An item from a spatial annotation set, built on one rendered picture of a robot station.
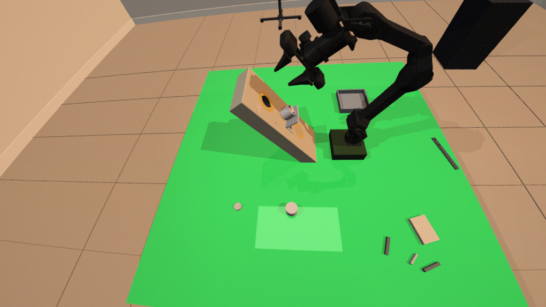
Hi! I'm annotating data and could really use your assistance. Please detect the tan flat rectangular block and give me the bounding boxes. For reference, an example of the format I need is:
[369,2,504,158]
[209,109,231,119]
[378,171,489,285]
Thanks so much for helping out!
[408,215,440,245]

